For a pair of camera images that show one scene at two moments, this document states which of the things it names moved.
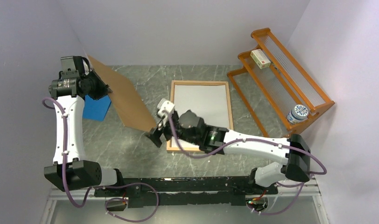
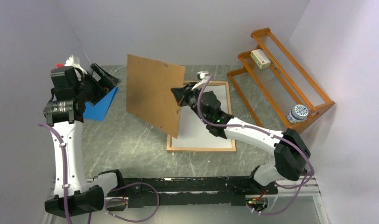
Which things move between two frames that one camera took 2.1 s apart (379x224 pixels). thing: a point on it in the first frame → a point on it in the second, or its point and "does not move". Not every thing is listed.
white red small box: (260, 59) does not move
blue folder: (96, 109) does not move
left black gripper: (103, 90) does not move
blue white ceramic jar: (299, 112) does not move
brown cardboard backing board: (131, 109) → (149, 95)
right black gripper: (157, 132) → (182, 94)
